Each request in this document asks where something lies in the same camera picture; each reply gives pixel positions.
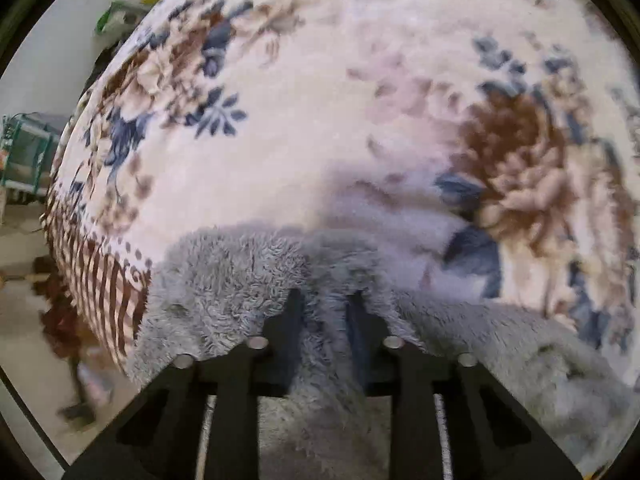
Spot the green and white bag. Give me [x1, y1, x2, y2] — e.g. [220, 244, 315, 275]
[95, 0, 151, 37]

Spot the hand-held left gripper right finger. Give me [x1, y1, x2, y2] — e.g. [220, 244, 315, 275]
[345, 290, 583, 480]

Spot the grey fluffy towel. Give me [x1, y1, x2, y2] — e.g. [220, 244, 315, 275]
[122, 225, 636, 480]

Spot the floral printed blanket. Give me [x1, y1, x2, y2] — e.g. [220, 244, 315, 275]
[40, 0, 640, 376]

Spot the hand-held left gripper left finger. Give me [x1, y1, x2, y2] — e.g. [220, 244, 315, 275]
[62, 287, 306, 480]

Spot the green metal rack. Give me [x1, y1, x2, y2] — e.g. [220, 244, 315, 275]
[0, 112, 68, 202]

